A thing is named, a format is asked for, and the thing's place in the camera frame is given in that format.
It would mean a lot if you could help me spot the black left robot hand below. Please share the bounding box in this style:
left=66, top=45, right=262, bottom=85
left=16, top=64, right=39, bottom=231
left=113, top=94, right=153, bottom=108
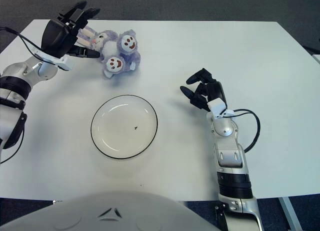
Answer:
left=40, top=0, right=101, bottom=59

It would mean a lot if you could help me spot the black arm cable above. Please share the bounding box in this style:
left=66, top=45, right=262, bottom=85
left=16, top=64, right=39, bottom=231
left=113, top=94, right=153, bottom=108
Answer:
left=0, top=26, right=56, bottom=165
left=224, top=108, right=262, bottom=153

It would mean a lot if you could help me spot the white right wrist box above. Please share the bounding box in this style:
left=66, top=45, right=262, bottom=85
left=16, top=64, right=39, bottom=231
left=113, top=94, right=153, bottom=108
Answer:
left=206, top=97, right=236, bottom=120

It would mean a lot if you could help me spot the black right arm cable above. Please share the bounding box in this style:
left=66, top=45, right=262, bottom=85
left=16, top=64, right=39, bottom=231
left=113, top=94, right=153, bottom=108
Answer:
left=224, top=108, right=262, bottom=153

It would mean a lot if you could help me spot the purple plush bunny doll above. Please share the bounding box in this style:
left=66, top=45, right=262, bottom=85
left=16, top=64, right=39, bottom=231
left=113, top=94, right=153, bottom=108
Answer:
left=76, top=27, right=141, bottom=79

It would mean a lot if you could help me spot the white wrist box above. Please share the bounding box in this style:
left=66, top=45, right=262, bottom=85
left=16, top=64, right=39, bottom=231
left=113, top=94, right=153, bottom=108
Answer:
left=206, top=97, right=236, bottom=120
left=33, top=50, right=75, bottom=72

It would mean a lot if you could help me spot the white table leg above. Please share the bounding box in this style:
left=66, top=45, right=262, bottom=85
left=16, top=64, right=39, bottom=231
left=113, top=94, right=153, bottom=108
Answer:
left=278, top=195, right=303, bottom=231

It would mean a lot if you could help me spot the white plate black rim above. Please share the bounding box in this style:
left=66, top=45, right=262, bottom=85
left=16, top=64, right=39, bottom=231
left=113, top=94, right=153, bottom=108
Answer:
left=90, top=94, right=159, bottom=159

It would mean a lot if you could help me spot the grey robot torso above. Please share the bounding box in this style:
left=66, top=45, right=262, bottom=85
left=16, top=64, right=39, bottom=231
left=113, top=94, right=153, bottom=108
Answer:
left=0, top=190, right=221, bottom=231

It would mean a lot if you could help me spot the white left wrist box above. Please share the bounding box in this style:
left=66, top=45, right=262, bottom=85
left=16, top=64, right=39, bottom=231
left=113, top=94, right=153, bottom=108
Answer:
left=33, top=50, right=75, bottom=72

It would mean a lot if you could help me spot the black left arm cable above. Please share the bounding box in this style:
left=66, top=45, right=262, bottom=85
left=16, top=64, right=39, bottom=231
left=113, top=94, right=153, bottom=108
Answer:
left=0, top=26, right=56, bottom=165

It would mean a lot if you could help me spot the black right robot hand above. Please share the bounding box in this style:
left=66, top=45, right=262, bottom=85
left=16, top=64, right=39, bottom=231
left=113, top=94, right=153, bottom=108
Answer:
left=179, top=67, right=228, bottom=112

